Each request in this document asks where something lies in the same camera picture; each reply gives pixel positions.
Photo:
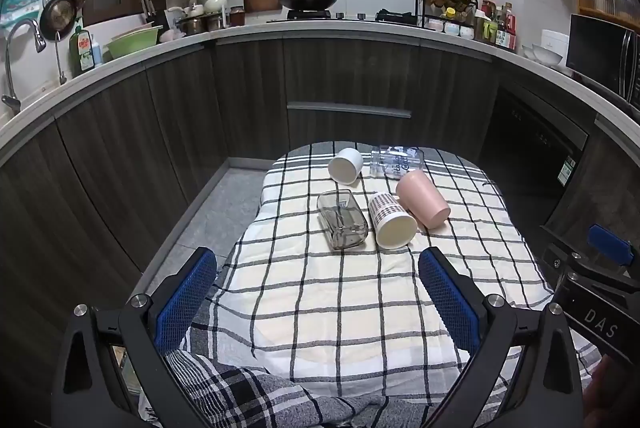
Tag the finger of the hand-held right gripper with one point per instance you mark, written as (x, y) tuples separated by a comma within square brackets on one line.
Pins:
[(607, 244)]

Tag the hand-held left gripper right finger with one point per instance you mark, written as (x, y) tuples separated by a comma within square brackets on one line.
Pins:
[(450, 303)]

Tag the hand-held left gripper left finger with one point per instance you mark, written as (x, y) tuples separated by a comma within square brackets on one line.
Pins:
[(184, 303)]

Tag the white cup with dotted pattern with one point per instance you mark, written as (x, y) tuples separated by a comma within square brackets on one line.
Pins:
[(392, 220)]

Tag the pink cup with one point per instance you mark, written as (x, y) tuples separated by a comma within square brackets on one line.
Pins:
[(425, 198)]

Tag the clear grey glass cup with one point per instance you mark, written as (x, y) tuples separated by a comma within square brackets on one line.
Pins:
[(342, 218)]

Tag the clear printed glass cup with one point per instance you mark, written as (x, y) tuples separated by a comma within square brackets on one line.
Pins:
[(397, 161)]

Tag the black built-in dishwasher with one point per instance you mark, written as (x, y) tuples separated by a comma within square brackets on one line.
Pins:
[(530, 147)]

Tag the black and white checked cloth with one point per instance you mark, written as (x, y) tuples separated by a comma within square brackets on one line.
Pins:
[(325, 298)]

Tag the black microwave oven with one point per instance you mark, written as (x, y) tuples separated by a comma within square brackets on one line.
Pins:
[(597, 47)]

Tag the white lidded container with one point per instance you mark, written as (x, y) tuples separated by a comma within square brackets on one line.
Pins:
[(556, 47)]

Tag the glass bowls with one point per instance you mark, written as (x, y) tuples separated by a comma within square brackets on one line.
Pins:
[(534, 51)]

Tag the group of sauce bottles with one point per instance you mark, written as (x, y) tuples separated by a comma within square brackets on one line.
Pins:
[(497, 25)]

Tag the green plastic basin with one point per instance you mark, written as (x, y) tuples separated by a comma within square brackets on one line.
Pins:
[(132, 43)]

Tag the blue and white bottle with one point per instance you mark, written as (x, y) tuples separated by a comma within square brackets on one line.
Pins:
[(96, 51)]

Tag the green dish soap bottle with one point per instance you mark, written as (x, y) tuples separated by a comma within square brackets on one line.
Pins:
[(81, 52)]

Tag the steel pot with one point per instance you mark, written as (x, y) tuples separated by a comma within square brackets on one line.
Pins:
[(191, 25)]

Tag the red lidded jar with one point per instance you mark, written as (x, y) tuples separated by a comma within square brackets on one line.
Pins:
[(237, 16)]

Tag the knife block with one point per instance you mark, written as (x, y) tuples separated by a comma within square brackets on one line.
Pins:
[(148, 9)]

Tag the white teapot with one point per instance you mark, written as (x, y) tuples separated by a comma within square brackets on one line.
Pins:
[(215, 2)]

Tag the hanging frying pan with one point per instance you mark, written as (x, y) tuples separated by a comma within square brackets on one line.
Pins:
[(57, 16)]

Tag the black gas stove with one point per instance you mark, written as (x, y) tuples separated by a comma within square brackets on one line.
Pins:
[(310, 16)]

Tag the chrome kitchen faucet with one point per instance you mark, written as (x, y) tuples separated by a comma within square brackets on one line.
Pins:
[(20, 32)]

